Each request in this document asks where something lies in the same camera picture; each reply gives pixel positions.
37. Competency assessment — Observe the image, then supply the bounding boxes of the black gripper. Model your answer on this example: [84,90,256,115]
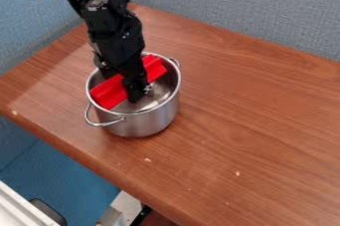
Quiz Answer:
[87,12,151,104]

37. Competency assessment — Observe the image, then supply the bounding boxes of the red rectangular block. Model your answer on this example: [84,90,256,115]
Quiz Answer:
[89,54,168,110]

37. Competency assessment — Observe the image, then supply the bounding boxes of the stainless steel pot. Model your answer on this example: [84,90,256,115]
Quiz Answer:
[85,52,181,137]

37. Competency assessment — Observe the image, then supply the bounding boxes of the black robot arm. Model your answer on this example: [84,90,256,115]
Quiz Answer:
[68,0,149,103]

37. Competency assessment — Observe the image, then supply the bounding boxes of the white device with black part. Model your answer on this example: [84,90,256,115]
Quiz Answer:
[0,181,68,226]

